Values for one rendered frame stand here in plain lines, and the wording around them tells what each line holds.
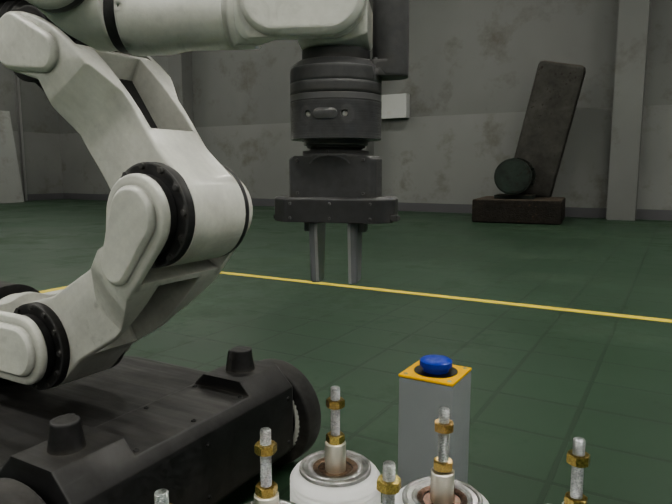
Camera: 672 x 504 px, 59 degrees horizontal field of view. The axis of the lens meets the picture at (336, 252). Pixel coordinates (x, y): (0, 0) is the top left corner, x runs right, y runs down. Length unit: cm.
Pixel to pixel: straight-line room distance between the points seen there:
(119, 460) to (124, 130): 44
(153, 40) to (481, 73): 773
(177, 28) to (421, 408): 50
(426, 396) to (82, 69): 63
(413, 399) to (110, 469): 39
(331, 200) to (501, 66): 768
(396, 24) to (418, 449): 49
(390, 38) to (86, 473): 61
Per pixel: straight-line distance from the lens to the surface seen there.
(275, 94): 969
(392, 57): 58
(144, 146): 86
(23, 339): 104
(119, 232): 83
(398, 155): 857
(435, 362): 75
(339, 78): 55
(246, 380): 105
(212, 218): 82
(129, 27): 63
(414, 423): 76
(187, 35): 62
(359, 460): 68
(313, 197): 57
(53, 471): 82
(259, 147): 981
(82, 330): 100
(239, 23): 58
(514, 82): 814
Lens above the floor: 56
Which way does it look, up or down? 8 degrees down
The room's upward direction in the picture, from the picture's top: straight up
